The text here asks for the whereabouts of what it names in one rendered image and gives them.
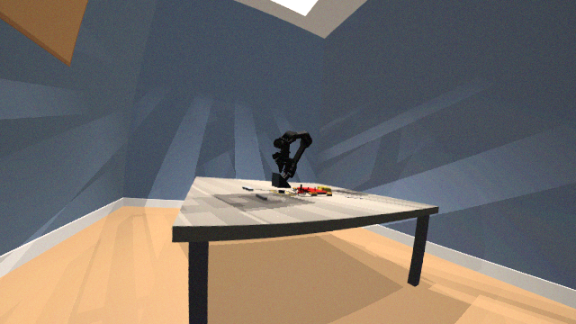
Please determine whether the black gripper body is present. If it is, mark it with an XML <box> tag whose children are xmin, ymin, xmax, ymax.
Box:
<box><xmin>274</xmin><ymin>149</ymin><xmax>294</xmax><ymax>163</ymax></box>

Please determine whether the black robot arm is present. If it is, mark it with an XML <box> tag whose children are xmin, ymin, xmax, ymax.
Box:
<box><xmin>272</xmin><ymin>130</ymin><xmax>312</xmax><ymax>181</ymax></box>

